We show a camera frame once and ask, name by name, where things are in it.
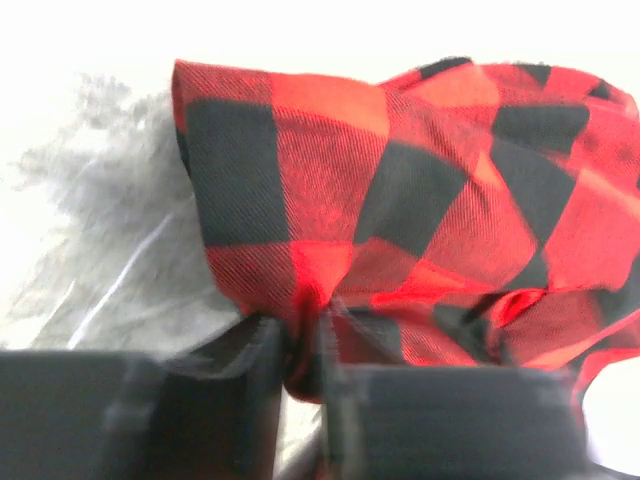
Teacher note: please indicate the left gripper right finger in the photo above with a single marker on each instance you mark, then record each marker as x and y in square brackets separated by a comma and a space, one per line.
[386, 420]

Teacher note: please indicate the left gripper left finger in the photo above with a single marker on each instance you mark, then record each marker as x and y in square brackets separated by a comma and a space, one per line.
[208, 413]

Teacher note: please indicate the red black plaid shirt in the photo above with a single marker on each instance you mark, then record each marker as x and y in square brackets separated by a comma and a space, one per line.
[469, 213]

